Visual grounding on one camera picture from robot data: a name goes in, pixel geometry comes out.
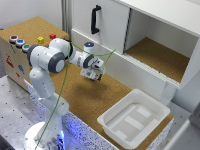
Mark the red button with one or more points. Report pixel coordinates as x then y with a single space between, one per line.
13 38

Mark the white sliding door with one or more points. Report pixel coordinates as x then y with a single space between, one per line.
110 23

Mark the wooden drawer box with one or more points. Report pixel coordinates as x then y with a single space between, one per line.
23 40

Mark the blue button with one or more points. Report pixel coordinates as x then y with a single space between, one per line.
20 42

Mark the green button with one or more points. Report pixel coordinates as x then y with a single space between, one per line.
26 47

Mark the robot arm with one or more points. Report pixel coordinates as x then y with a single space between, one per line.
41 80

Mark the pink block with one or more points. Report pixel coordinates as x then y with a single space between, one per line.
52 36

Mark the white plastic box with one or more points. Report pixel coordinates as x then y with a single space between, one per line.
133 118

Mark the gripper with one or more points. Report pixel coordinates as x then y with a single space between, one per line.
93 71

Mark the yellow block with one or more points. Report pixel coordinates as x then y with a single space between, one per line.
40 40

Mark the white cabinet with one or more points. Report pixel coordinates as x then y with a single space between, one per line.
156 50

